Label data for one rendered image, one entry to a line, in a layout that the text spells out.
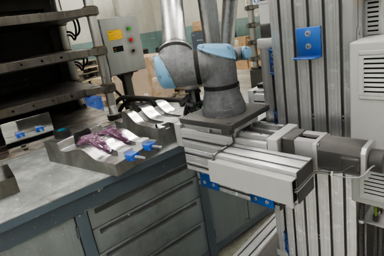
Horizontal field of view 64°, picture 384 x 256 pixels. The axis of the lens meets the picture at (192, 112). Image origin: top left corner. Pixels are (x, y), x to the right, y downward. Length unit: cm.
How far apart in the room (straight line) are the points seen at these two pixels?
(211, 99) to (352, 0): 48
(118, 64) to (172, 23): 126
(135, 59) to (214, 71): 145
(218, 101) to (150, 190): 70
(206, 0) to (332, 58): 54
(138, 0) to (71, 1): 226
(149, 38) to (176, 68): 956
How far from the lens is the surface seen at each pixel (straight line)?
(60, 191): 134
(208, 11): 128
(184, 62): 98
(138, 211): 156
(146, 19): 1055
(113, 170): 131
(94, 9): 212
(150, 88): 545
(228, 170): 88
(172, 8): 114
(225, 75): 98
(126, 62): 234
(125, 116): 176
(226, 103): 100
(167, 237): 170
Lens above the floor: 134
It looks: 16 degrees down
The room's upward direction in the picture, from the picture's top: 9 degrees counter-clockwise
